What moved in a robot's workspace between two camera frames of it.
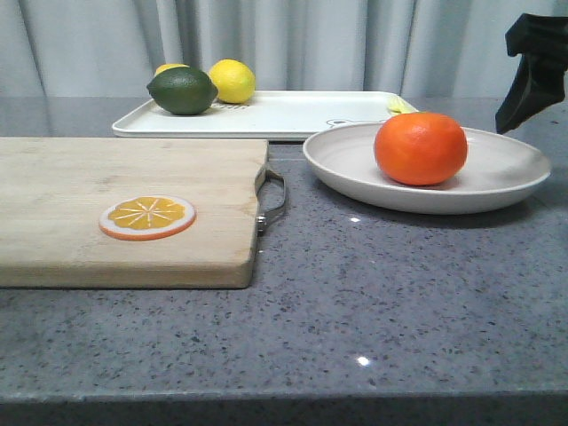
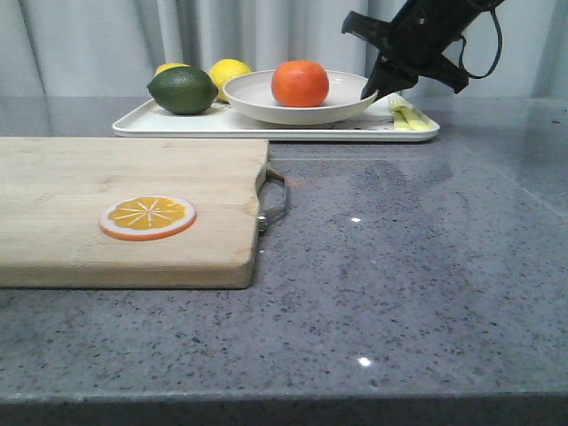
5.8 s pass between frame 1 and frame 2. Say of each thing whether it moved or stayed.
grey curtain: stayed
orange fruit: moved
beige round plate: moved
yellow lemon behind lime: stayed
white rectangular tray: stayed
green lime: stayed
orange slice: stayed
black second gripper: moved
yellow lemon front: stayed
